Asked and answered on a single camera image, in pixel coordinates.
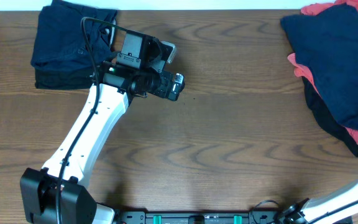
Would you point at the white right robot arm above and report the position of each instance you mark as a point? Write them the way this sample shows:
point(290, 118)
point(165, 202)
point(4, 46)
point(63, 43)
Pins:
point(330, 208)

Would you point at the black garment under red shirt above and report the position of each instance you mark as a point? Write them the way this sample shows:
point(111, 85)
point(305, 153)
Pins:
point(325, 119)

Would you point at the folded black garment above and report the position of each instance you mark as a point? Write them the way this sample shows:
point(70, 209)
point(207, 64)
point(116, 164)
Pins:
point(59, 80)

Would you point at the red t-shirt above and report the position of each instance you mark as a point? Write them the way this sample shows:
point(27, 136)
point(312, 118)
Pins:
point(303, 71)

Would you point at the folded navy shorts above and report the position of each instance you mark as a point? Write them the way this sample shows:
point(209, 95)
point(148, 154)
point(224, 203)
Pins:
point(59, 43)

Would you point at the blue denim shorts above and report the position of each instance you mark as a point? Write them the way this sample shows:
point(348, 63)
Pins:
point(327, 44)

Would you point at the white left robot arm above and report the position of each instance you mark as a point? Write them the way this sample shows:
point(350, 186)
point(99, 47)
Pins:
point(57, 193)

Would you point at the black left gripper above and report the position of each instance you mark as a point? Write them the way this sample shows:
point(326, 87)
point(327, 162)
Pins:
point(169, 88)

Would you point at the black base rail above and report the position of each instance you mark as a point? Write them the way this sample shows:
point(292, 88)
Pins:
point(141, 217)

